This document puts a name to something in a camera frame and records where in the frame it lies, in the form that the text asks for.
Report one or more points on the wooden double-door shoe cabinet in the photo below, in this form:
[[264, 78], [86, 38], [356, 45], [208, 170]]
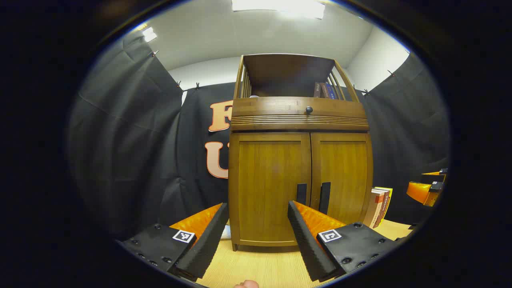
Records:
[[280, 116]]

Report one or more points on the wooden shoe cabinet door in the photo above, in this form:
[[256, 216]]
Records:
[[344, 172], [264, 180]]

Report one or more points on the small white object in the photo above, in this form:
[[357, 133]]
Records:
[[226, 232]]

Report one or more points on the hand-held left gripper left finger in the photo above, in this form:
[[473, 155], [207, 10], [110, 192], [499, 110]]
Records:
[[208, 244]]

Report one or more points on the small ceiling light panel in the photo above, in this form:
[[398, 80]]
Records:
[[149, 34]]

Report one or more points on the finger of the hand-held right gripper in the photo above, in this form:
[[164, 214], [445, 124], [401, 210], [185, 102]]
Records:
[[420, 192], [434, 172]]

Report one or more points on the large ceiling light panel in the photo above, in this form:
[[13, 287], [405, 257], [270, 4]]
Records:
[[280, 7]]

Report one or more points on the maroon book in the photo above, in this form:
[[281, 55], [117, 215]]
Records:
[[324, 91]]

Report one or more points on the cream book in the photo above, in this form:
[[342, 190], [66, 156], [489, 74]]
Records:
[[371, 208]]

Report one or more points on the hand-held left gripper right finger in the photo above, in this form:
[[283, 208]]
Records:
[[306, 244]]

